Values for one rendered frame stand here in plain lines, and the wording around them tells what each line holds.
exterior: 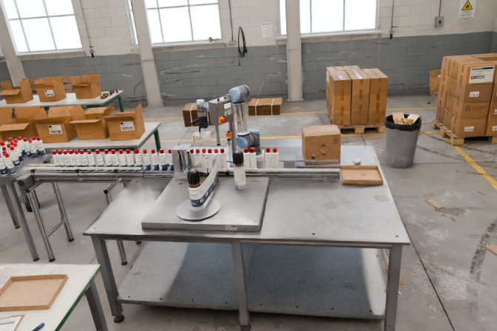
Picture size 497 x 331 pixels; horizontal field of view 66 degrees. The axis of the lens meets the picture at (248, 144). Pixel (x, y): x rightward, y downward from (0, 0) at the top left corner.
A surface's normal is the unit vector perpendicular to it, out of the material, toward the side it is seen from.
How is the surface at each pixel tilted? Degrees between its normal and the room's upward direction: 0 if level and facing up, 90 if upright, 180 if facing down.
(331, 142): 90
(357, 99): 88
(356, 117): 90
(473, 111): 90
